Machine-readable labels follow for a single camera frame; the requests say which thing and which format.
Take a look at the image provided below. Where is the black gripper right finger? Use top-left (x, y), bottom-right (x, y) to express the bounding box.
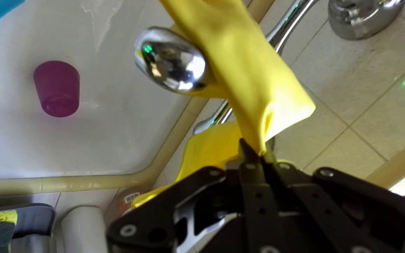
top-left (262, 159), bottom-right (405, 253)

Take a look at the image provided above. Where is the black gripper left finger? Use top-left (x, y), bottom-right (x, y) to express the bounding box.
top-left (106, 138), bottom-right (280, 253)

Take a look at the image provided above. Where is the yellow cloth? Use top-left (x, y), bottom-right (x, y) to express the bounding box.
top-left (131, 0), bottom-right (318, 210)

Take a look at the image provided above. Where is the brown pump soap bottle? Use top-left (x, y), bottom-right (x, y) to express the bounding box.
top-left (103, 187), bottom-right (144, 228)

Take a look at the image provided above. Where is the purple plastic cup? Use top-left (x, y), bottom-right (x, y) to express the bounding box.
top-left (33, 60), bottom-right (82, 119)

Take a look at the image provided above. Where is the chrome wall tap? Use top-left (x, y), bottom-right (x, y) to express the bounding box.
top-left (133, 0), bottom-right (405, 138)

